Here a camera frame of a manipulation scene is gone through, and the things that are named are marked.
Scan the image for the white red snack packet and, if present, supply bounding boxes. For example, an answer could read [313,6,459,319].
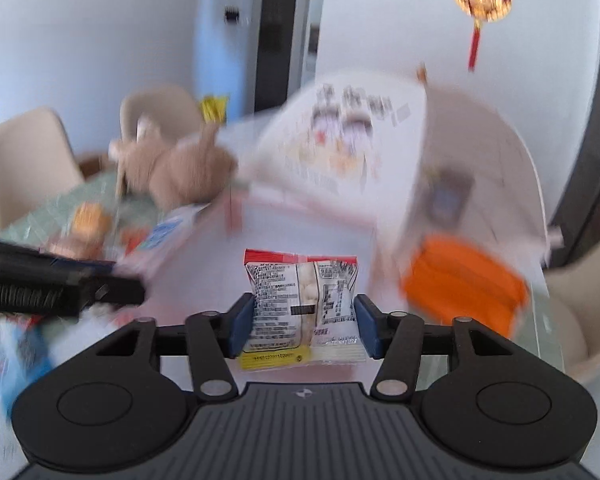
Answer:
[239,249,365,370]

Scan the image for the black wall panel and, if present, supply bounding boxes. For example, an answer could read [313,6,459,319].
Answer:
[224,6,240,25]

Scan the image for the brown plush bunny toy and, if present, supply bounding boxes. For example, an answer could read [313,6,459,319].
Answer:
[109,115,238,212]

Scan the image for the orange tissue pouch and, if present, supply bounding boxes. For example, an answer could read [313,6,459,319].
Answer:
[400,235,529,338]

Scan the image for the beige chair right side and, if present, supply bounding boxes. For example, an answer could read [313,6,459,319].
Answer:
[544,242,600,385]

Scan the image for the small bread packet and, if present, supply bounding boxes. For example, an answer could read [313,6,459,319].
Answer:
[70,202,112,243]

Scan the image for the beige chair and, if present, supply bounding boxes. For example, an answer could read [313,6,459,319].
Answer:
[0,106,84,233]
[544,242,600,385]
[120,84,204,141]

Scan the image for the white mesh food cover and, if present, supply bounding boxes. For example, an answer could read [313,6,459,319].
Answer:
[239,70,550,263]

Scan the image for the beige chair near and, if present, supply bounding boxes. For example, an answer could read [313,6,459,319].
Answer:
[0,106,84,233]

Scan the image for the beige chair far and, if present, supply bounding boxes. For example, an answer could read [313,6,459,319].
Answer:
[120,84,204,141]

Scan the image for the blue and white snack bag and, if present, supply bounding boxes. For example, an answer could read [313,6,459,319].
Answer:
[0,318,53,418]

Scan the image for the cracker packet red edge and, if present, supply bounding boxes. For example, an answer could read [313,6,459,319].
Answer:
[44,234,102,260]

